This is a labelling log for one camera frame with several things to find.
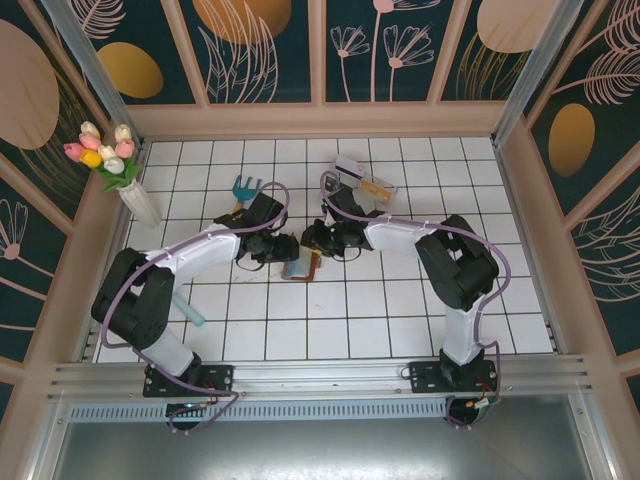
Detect brown leather card holder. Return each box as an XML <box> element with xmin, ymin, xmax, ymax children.
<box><xmin>279</xmin><ymin>248</ymin><xmax>325</xmax><ymax>283</ymax></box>

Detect clear acrylic card organizer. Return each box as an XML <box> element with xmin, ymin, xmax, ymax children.
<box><xmin>319</xmin><ymin>154</ymin><xmax>400</xmax><ymax>214</ymax></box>

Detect light blue card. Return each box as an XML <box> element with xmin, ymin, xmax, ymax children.
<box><xmin>283</xmin><ymin>258</ymin><xmax>314</xmax><ymax>279</ymax></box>

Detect plain orange card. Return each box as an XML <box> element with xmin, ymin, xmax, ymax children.
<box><xmin>360</xmin><ymin>177</ymin><xmax>394</xmax><ymax>204</ymax></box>

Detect white card with dark stripe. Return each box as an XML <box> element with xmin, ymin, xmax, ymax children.
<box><xmin>333</xmin><ymin>154</ymin><xmax>370</xmax><ymax>184</ymax></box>

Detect light teal plastic tool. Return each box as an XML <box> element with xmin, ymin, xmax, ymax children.
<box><xmin>172</xmin><ymin>293</ymin><xmax>208</xmax><ymax>328</ymax></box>

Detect white ribbed vase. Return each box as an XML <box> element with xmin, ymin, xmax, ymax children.
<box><xmin>119</xmin><ymin>182</ymin><xmax>162</xmax><ymax>229</ymax></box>

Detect green artificial tulip leaves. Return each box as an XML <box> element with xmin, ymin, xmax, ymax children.
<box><xmin>102</xmin><ymin>157</ymin><xmax>146</xmax><ymax>194</ymax></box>

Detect green circuit board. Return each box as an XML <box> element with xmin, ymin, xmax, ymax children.
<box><xmin>469</xmin><ymin>395</ymin><xmax>502</xmax><ymax>417</ymax></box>

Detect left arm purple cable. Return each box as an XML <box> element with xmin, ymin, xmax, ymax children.
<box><xmin>99</xmin><ymin>180</ymin><xmax>291</xmax><ymax>435</ymax></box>

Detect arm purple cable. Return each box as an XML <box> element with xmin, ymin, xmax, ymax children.
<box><xmin>99</xmin><ymin>180</ymin><xmax>291</xmax><ymax>435</ymax></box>
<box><xmin>319</xmin><ymin>169</ymin><xmax>511</xmax><ymax>430</ymax></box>

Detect teal toy rake wooden handle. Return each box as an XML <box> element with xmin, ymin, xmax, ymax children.
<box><xmin>230</xmin><ymin>174</ymin><xmax>262</xmax><ymax>212</ymax></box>

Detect aluminium frame rail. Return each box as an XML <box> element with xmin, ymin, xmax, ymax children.
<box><xmin>47</xmin><ymin>353</ymin><xmax>596</xmax><ymax>401</ymax></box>

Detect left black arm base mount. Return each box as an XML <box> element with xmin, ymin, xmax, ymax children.
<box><xmin>143</xmin><ymin>363</ymin><xmax>236</xmax><ymax>399</ymax></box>

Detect grey slotted cable duct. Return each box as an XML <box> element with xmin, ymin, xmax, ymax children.
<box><xmin>67</xmin><ymin>399</ymin><xmax>451</xmax><ymax>424</ymax></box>

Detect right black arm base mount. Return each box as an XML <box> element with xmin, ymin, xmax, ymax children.
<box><xmin>408</xmin><ymin>359</ymin><xmax>501</xmax><ymax>396</ymax></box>

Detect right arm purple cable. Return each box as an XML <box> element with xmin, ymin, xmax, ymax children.
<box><xmin>319</xmin><ymin>169</ymin><xmax>511</xmax><ymax>430</ymax></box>

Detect aluminium corner post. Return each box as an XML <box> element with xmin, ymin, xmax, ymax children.
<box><xmin>40</xmin><ymin>0</ymin><xmax>147</xmax><ymax>146</ymax></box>
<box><xmin>491</xmin><ymin>0</ymin><xmax>587</xmax><ymax>147</ymax></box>

